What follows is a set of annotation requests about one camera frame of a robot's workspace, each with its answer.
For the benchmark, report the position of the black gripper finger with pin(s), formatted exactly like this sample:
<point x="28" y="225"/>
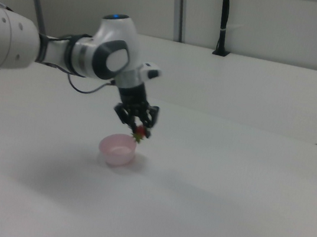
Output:
<point x="151" y="117"/>
<point x="125" y="118"/>

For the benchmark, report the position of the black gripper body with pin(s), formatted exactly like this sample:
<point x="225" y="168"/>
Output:
<point x="133" y="95"/>

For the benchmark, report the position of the red strawberry with green leaves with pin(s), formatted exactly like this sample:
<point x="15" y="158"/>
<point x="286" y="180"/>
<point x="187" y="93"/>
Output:
<point x="139" y="133"/>

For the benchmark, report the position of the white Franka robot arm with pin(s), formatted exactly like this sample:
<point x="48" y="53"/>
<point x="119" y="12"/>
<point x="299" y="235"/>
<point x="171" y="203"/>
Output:
<point x="8" y="42"/>

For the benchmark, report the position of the pink translucent plastic bowl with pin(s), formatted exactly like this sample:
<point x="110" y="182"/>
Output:
<point x="117" y="154"/>

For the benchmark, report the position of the white desk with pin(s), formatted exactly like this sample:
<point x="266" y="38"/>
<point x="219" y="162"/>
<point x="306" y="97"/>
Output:
<point x="240" y="89"/>

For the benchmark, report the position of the black pole with clamp base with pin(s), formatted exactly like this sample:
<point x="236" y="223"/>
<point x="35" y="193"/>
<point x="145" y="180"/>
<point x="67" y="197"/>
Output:
<point x="224" y="15"/>

